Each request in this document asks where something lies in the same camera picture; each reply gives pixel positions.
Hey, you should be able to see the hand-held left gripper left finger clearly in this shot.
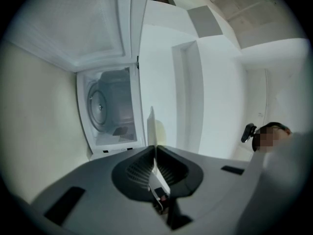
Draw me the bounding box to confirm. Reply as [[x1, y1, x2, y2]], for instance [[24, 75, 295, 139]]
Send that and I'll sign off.
[[30, 145, 170, 235]]

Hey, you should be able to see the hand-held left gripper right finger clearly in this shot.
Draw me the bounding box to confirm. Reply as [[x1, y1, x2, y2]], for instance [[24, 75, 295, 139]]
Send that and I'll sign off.
[[157, 145, 252, 235]]

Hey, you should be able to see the black head-worn camera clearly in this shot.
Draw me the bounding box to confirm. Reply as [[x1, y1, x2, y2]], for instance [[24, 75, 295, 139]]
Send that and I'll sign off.
[[241, 123, 257, 143]]

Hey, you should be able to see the pale yellow food lump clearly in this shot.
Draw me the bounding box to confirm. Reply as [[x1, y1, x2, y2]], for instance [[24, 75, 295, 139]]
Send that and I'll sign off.
[[156, 119, 168, 148]]

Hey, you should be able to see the white round plate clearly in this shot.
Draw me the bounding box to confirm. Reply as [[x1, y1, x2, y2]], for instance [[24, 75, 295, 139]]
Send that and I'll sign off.
[[146, 106, 171, 195]]

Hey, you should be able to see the white table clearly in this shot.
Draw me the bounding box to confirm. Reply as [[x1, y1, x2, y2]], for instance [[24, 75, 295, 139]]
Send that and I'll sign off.
[[0, 39, 95, 198]]

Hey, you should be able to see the white microwave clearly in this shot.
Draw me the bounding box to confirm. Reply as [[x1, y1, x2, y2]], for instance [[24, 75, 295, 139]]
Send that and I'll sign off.
[[7, 0, 147, 161]]

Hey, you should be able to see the person's head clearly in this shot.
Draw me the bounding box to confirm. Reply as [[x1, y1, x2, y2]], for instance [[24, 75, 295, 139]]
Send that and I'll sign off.
[[251, 121, 293, 154]]

